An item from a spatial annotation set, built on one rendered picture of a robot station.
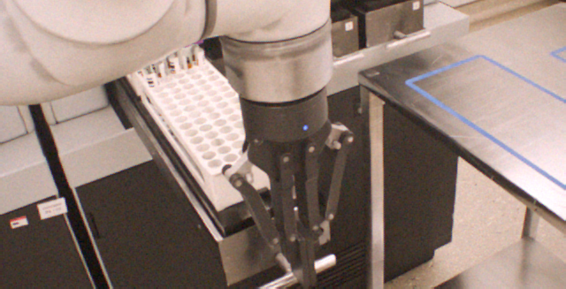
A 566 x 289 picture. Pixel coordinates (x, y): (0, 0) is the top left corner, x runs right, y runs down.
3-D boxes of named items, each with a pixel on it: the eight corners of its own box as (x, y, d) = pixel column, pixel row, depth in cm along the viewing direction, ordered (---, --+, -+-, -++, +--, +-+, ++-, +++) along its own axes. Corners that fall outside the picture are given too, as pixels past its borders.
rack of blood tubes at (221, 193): (143, 108, 92) (133, 72, 89) (204, 87, 95) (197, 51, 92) (219, 220, 69) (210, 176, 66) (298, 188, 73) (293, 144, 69)
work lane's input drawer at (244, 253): (93, 66, 122) (81, 25, 117) (157, 46, 127) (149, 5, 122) (243, 313, 67) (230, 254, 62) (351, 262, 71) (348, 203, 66)
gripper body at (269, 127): (302, 51, 57) (310, 135, 62) (217, 79, 54) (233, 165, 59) (348, 83, 51) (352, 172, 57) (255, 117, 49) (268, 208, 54)
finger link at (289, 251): (294, 224, 60) (266, 235, 59) (298, 261, 63) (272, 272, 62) (286, 216, 61) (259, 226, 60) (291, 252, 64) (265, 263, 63)
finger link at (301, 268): (305, 238, 61) (299, 240, 61) (310, 286, 65) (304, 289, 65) (291, 221, 63) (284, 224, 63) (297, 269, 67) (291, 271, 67)
